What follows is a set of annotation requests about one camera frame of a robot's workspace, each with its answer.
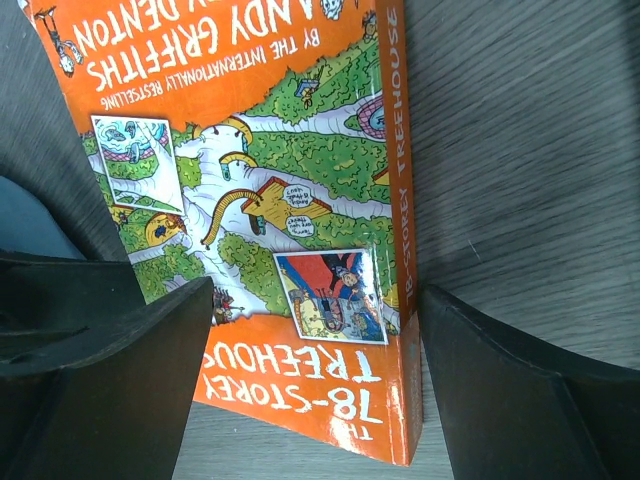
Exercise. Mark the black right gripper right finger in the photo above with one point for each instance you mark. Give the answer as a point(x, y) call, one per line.
point(513, 406)

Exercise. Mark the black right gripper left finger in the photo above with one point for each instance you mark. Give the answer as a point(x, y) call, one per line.
point(95, 382)

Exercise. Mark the light blue fabric backpack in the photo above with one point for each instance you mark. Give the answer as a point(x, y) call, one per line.
point(28, 227)

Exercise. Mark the orange treehouse paperback book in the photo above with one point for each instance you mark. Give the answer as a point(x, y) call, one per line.
point(264, 145)

